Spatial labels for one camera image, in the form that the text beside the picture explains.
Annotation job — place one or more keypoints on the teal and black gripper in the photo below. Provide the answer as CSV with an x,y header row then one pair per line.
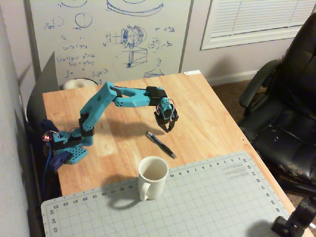
x,y
165,122

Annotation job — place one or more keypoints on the blue and black pen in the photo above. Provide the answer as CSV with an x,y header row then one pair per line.
x,y
160,144

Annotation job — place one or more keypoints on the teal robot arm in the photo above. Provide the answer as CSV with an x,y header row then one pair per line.
x,y
98,103

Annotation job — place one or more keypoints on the white paper tag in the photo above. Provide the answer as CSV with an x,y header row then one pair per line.
x,y
192,72

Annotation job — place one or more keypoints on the white ceramic mug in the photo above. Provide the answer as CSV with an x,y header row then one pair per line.
x,y
153,182

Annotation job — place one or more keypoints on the grey gridded cutting mat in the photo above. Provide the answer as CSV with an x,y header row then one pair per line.
x,y
185,205

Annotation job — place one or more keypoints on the white round roll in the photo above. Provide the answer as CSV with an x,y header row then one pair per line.
x,y
74,84

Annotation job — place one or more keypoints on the dark blue table clamp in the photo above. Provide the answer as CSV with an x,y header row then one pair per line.
x,y
49,126
58,161

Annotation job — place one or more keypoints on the whiteboard with blue drawings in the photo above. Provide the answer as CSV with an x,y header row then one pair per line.
x,y
103,19

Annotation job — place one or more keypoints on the black leather office chair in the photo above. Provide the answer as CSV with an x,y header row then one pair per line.
x,y
291,111

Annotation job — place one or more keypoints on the grey flat board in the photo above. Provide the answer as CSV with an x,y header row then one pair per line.
x,y
44,89

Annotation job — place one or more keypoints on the white window blinds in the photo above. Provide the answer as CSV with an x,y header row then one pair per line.
x,y
256,19

